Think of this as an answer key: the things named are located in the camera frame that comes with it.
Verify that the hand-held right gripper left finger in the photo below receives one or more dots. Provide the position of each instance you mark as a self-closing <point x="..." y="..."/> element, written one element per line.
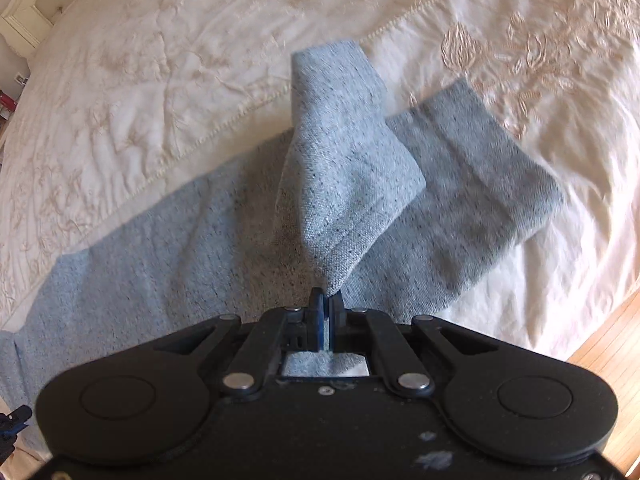
<point x="315" y="327"/>

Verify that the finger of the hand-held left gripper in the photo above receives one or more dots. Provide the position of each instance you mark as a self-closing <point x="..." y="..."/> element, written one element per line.
<point x="14" y="419"/>

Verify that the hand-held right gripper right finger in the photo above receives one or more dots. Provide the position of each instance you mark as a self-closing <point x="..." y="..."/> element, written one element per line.
<point x="334" y="327"/>

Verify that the cream embroidered bedspread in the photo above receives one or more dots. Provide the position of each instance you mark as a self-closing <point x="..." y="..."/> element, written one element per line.
<point x="150" y="60"/>

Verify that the red box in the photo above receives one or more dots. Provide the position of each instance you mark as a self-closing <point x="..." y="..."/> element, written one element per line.
<point x="7" y="101"/>

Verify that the cream tufted headboard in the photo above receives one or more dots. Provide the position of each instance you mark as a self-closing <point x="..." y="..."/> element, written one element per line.
<point x="30" y="27"/>

